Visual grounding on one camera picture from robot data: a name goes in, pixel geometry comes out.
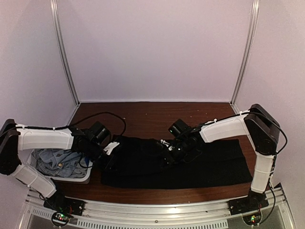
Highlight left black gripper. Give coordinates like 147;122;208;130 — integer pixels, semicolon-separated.
85;141;119;173

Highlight right aluminium frame post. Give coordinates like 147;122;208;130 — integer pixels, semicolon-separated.
230;0;260;106

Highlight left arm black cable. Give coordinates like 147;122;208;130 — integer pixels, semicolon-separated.
64;112;127;139

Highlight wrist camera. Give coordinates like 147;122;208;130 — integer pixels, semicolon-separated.
103;142;120;156
160;139;173;151

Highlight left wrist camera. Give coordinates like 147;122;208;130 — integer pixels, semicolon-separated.
103;142;120;156

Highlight black t-shirt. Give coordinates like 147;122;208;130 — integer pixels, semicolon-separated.
101;136;253;189

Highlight light blue denim garment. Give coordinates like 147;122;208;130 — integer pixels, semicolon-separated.
30;149;92;179

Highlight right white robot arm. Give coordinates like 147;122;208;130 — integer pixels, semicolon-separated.
163;104;286;211

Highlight left aluminium frame post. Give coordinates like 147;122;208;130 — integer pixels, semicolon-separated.
50;0;80;106

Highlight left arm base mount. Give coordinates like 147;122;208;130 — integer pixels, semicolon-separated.
43;197;85;216

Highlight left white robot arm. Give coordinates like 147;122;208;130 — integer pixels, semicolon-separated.
0;119;119;212

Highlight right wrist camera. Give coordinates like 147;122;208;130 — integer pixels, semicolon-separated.
160;139;173;151

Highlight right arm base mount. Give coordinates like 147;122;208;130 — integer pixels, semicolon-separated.
228;196;269;215

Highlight front aluminium rail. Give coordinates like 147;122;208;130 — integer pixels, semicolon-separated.
17;187;296;229

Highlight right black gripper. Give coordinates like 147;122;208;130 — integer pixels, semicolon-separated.
159;138;193;172

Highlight aluminium frame post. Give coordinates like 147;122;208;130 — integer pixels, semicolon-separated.
230;0;260;106
50;0;80;106

